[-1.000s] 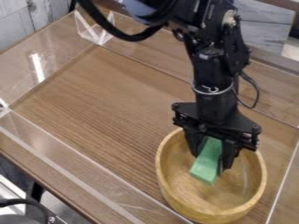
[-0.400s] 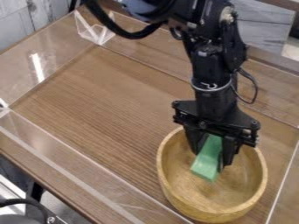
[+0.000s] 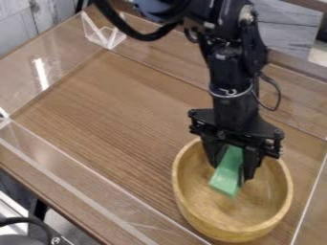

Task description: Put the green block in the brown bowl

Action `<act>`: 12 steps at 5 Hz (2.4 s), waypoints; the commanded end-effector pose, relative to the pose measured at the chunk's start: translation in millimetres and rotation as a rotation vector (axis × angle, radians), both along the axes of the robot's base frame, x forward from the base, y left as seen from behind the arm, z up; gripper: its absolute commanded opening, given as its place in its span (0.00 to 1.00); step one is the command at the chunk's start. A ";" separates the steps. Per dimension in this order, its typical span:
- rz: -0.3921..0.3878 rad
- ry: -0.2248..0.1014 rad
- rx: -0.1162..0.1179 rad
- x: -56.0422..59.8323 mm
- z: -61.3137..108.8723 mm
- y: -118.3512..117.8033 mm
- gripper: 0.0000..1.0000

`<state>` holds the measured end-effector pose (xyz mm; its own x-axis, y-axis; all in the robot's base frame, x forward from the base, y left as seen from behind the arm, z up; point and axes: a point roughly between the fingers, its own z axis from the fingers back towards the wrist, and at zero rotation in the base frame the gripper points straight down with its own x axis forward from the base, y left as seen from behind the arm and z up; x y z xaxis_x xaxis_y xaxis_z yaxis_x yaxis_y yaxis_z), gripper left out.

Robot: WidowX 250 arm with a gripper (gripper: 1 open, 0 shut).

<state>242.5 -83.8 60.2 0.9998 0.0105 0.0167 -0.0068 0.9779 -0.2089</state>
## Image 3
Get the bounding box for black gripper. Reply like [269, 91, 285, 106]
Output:
[189, 87, 285, 187]

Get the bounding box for green rectangular block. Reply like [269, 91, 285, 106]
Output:
[209, 145, 243, 198]

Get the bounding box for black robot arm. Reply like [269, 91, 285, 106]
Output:
[135, 0, 285, 186]

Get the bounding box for brown wooden bowl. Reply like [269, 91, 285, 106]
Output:
[171, 139, 294, 243]

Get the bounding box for black table leg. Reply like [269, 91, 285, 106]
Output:
[28, 199, 48, 221]

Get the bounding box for clear acrylic tray wall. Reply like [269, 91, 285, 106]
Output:
[0, 17, 327, 245]

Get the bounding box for black cable bottom left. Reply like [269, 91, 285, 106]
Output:
[0, 216, 55, 245]

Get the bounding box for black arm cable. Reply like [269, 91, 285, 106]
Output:
[91, 0, 190, 42]

